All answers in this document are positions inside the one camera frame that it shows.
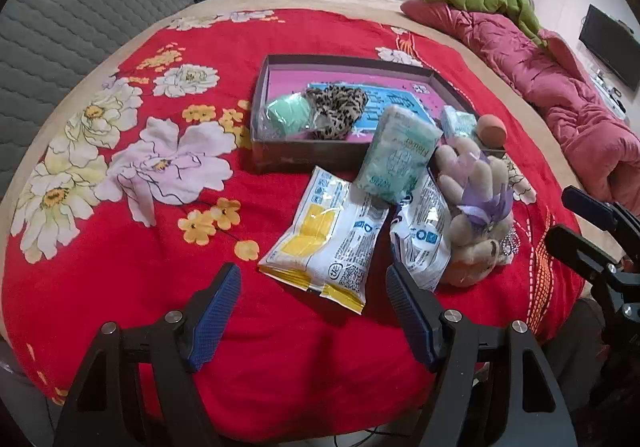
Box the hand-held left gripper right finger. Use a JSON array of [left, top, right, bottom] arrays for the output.
[[385, 264, 578, 447]]

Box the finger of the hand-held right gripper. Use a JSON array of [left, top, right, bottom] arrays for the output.
[[544, 224, 640, 293], [561, 185, 640, 258]]

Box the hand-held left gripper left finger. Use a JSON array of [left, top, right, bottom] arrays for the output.
[[52, 262, 243, 447]]

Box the blue and white packet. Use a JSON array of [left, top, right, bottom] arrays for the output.
[[389, 167, 453, 293]]

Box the beige plush toy purple ribbon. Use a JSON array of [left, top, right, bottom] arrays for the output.
[[432, 137, 516, 287]]

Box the yellow and white packet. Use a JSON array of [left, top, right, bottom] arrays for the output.
[[257, 166, 390, 315]]

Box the peach makeup sponge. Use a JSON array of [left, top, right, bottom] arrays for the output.
[[475, 114, 507, 150]]

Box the small green pocket tissue pack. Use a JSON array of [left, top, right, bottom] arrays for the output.
[[440, 107, 478, 142]]

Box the large pale green tissue pack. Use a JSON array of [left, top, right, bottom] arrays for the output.
[[354, 104, 445, 204]]

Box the shallow grey cardboard box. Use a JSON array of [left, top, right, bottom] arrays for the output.
[[250, 54, 483, 175]]

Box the mint green bagged makeup sponge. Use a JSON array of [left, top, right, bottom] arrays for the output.
[[260, 94, 318, 140]]

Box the leopard print scrunchie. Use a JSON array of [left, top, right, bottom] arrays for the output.
[[305, 84, 370, 142]]

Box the red floral blanket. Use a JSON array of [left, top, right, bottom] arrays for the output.
[[0, 9, 586, 443]]

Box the white television cabinet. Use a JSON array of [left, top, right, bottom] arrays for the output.
[[590, 72, 631, 118]]

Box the pink quilt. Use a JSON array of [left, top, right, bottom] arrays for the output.
[[401, 0, 640, 218]]

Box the black television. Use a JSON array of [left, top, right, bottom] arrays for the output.
[[579, 4, 640, 92]]

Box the pink printed book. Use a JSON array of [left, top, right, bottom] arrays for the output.
[[267, 69, 453, 145]]

